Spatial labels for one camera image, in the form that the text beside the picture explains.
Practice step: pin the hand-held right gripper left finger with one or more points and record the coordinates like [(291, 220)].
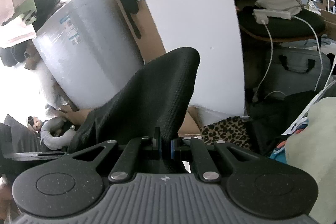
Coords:
[(157, 146)]

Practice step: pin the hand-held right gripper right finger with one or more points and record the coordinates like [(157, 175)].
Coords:
[(172, 148)]

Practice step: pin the black shorts with bear-print panels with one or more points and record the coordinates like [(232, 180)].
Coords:
[(157, 87)]

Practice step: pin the person's grey clothing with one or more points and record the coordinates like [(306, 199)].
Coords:
[(15, 134)]

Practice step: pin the grey neck pillow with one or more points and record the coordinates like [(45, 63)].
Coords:
[(52, 134)]

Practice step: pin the small teddy bear toy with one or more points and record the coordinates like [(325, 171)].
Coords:
[(35, 124)]

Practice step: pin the flattened cardboard sheet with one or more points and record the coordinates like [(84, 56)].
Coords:
[(191, 121)]

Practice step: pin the leopard print cloth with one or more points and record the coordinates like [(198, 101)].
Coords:
[(225, 132)]

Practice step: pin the black cloth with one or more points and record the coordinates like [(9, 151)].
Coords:
[(273, 119)]

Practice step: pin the silver grey mattress panel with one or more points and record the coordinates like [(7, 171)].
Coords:
[(92, 56)]

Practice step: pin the blue patterned cloth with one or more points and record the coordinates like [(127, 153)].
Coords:
[(286, 148)]

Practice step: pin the pale green cloth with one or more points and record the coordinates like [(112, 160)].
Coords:
[(315, 161)]

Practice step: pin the white power strip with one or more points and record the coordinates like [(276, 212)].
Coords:
[(273, 15)]

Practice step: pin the beige cloth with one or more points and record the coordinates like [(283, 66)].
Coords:
[(281, 1)]

